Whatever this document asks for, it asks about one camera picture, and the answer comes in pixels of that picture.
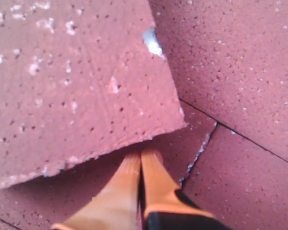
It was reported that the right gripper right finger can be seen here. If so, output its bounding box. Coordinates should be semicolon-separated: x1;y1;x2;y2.
141;149;230;230

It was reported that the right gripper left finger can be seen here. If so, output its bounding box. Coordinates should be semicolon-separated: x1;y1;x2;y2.
51;153;141;230

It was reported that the red brick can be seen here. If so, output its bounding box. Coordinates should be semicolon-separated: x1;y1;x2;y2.
150;0;288;162
0;103;216;230
0;0;185;190
184;126;288;230

